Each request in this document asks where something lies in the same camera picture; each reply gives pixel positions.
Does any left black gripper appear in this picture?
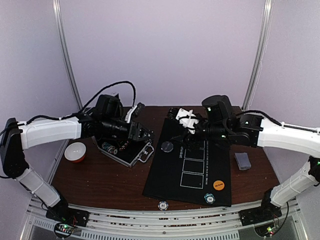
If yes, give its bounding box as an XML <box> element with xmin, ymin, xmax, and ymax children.
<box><xmin>101</xmin><ymin>115</ymin><xmax>154</xmax><ymax>141</ymax></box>

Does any clear round dealer button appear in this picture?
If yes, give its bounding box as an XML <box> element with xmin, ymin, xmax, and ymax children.
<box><xmin>160</xmin><ymin>141</ymin><xmax>174</xmax><ymax>153</ymax></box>

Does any aluminium poker chip case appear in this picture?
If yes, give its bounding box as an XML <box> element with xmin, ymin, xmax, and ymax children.
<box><xmin>92</xmin><ymin>137</ymin><xmax>155</xmax><ymax>168</ymax></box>

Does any poker chip row with 10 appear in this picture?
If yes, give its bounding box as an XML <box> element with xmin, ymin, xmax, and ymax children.
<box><xmin>101</xmin><ymin>142</ymin><xmax>118</xmax><ymax>155</ymax></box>

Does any orange big blind button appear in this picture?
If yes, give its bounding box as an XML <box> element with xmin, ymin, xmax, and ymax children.
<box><xmin>213</xmin><ymin>180</ymin><xmax>225</xmax><ymax>191</ymax></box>

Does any grey playing card deck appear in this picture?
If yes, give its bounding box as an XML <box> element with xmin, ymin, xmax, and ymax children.
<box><xmin>234</xmin><ymin>152</ymin><xmax>252</xmax><ymax>171</ymax></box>

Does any teal white poker chip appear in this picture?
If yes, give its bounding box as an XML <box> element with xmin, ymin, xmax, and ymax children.
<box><xmin>204</xmin><ymin>193</ymin><xmax>216</xmax><ymax>205</ymax></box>

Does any white blue poker chip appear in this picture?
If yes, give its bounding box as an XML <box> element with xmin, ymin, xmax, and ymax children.
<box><xmin>157</xmin><ymin>201</ymin><xmax>169</xmax><ymax>211</ymax></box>

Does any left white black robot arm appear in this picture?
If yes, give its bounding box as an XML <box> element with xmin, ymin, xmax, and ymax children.
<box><xmin>0</xmin><ymin>94</ymin><xmax>154</xmax><ymax>222</ymax></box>

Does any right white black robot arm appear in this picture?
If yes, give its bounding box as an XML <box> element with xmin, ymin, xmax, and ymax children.
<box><xmin>167</xmin><ymin>95</ymin><xmax>320</xmax><ymax>221</ymax></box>

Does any red dice set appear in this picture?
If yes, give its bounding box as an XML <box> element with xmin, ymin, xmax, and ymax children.
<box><xmin>119</xmin><ymin>141</ymin><xmax>131</xmax><ymax>151</ymax></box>

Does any black poker table mat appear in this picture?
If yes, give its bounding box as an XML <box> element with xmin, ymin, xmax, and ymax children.
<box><xmin>142</xmin><ymin>118</ymin><xmax>232</xmax><ymax>207</ymax></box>

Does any orange white bowl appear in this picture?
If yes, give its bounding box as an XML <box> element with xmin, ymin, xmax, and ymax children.
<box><xmin>64</xmin><ymin>142</ymin><xmax>87</xmax><ymax>163</ymax></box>

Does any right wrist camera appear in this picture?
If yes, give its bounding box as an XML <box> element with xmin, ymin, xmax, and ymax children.
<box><xmin>167</xmin><ymin>107</ymin><xmax>200</xmax><ymax>134</ymax></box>

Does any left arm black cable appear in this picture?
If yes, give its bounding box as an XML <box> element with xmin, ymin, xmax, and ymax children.
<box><xmin>79</xmin><ymin>80</ymin><xmax>138</xmax><ymax>113</ymax></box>

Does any right aluminium corner post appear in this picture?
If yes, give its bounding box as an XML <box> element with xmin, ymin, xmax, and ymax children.
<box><xmin>241</xmin><ymin>0</ymin><xmax>274</xmax><ymax>110</ymax></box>

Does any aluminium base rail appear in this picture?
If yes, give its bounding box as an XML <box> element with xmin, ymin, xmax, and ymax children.
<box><xmin>18</xmin><ymin>197</ymin><xmax>311</xmax><ymax>240</ymax></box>

